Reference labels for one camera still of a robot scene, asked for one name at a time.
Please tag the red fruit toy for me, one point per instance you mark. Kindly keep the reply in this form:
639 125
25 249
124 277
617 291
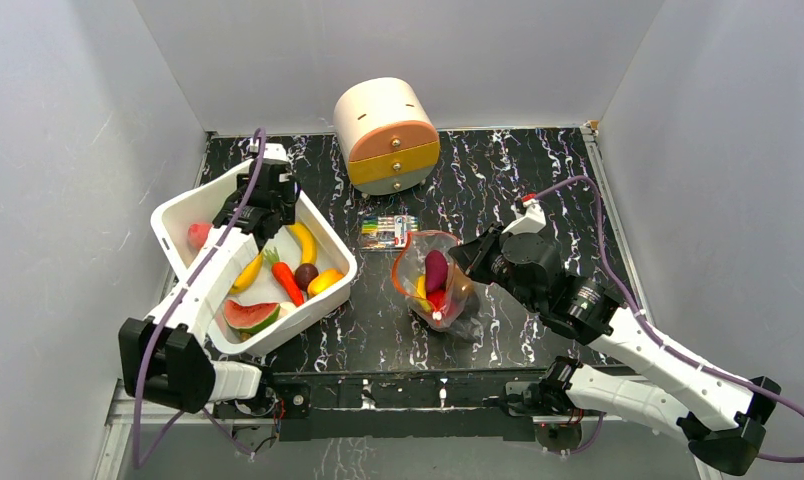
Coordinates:
437 299

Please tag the pink peach toy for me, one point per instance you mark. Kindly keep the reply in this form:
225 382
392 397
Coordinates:
197 235

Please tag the orange carrot toy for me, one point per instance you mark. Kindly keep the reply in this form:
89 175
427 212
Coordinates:
284 276

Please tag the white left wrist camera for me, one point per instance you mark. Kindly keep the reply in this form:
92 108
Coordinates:
272 154

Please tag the dark red beet toy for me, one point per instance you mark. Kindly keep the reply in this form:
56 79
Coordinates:
304 275

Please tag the pack of coloured markers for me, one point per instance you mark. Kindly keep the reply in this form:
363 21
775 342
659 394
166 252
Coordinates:
389 232

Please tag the yellow banana toy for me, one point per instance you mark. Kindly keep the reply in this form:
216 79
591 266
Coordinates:
307 242
421 301

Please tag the watermelon slice toy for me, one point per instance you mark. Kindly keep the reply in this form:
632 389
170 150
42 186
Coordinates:
250 319

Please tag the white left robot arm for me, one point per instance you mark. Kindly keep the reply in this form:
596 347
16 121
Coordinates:
162 356

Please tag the purple sweet potato toy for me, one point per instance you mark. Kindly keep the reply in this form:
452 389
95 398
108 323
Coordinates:
436 270

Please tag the clear orange-zip bag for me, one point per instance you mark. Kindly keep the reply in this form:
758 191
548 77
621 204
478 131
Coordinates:
410 264

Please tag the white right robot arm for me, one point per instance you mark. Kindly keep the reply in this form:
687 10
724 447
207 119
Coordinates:
721 423

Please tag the white plastic food bin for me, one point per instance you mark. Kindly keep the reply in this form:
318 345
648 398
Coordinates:
171 220

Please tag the round pastel drawer cabinet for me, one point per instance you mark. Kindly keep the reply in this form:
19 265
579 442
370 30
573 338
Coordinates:
387 140

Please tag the yellow bell pepper toy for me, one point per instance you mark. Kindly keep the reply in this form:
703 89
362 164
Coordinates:
323 281

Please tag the yellow lemon toy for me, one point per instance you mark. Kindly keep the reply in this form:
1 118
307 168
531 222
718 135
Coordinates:
248 276

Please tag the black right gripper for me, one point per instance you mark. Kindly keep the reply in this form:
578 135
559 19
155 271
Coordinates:
475 255

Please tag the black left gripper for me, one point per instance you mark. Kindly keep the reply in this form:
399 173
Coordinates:
287 205

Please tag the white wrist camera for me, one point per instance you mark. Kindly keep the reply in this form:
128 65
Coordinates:
272 154
529 216

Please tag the black base frame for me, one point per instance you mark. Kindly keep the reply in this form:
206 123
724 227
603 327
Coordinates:
402 404

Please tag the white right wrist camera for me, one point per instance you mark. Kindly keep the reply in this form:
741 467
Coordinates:
529 216

